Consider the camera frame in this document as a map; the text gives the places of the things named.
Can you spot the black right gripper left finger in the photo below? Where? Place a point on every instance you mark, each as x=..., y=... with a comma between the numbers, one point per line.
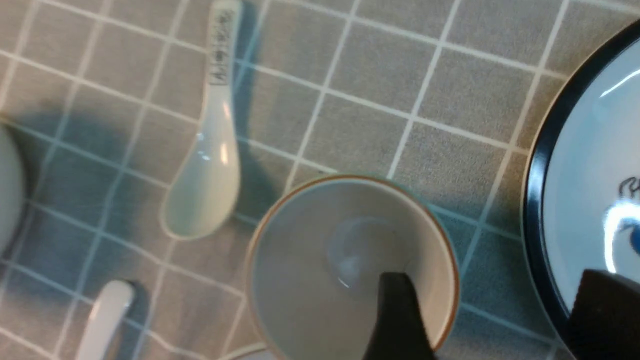
x=399, y=332

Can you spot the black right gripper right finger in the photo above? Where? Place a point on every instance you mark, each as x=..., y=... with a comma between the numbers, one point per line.
x=604, y=323

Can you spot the plain white ceramic cup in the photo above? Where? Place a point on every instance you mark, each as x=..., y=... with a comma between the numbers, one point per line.
x=316, y=258

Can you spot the plain white ceramic spoon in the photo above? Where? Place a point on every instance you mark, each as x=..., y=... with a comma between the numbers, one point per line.
x=110, y=308

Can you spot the illustrated black-rimmed plate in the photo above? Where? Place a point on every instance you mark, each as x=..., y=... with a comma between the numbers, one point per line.
x=580, y=203

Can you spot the white spoon with lettering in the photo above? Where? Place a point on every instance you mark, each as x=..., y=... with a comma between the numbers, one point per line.
x=205, y=190

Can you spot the grey checked tablecloth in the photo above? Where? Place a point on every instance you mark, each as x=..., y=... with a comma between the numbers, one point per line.
x=102, y=99

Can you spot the black-rimmed white bowl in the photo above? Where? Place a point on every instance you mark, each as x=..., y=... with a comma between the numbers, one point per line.
x=12, y=189

